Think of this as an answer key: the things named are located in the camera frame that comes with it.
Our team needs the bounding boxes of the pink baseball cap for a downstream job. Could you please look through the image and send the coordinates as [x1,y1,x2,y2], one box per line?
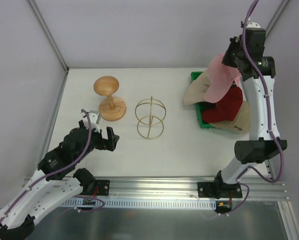
[204,54,242,103]

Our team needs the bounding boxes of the red baseball cap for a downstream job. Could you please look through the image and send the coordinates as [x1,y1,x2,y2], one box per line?
[200,86,243,124]

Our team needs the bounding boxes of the khaki sport baseball cap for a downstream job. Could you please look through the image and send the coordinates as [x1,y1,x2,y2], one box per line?
[210,100,251,134]

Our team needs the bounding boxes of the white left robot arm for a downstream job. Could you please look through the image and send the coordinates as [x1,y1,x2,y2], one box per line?
[0,120,120,240]

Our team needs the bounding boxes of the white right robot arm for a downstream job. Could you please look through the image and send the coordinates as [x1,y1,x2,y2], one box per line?
[211,27,288,199]

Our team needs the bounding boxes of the wooden hat stand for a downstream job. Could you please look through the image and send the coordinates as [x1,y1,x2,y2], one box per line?
[93,75,127,122]

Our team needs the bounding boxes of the cream beige baseball cap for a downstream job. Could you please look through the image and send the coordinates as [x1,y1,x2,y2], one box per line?
[183,70,211,106]

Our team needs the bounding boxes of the green plastic tray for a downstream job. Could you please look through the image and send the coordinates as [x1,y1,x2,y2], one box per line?
[190,71,227,130]

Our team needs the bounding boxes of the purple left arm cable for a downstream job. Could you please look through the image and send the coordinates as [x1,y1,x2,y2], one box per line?
[0,108,106,238]

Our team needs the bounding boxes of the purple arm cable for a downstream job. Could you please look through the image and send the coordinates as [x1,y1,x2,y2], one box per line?
[0,108,106,238]
[215,0,287,218]

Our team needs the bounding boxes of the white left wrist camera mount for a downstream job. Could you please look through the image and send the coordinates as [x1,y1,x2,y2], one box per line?
[81,110,102,133]

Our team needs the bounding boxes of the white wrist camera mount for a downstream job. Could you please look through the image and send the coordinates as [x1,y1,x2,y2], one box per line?
[240,17,261,29]
[81,110,102,133]

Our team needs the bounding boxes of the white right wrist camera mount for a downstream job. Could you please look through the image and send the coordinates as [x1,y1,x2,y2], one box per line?
[240,17,261,29]

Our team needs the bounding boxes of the gold wire hat stand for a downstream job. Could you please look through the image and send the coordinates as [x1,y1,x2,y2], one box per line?
[134,96,167,140]

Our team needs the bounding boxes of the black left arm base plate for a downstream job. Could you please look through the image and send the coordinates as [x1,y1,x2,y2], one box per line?
[81,179,111,197]

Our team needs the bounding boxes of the white slotted cable duct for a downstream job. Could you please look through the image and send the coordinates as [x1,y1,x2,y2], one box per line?
[60,197,217,210]

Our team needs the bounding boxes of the right aluminium frame post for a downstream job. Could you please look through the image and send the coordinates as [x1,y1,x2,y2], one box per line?
[265,0,291,39]

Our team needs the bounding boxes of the aluminium frame post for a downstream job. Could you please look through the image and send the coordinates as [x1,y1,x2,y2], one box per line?
[26,0,69,74]
[265,0,291,39]

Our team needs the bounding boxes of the aluminium mounting rail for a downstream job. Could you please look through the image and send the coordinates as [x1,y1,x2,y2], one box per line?
[96,175,292,202]

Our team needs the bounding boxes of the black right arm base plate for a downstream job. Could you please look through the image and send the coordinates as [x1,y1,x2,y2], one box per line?
[197,181,243,199]

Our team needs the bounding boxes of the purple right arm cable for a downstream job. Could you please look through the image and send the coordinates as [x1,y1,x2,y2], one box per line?
[215,0,287,218]

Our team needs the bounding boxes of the left aluminium frame post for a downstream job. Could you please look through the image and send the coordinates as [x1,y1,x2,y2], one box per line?
[26,0,69,74]

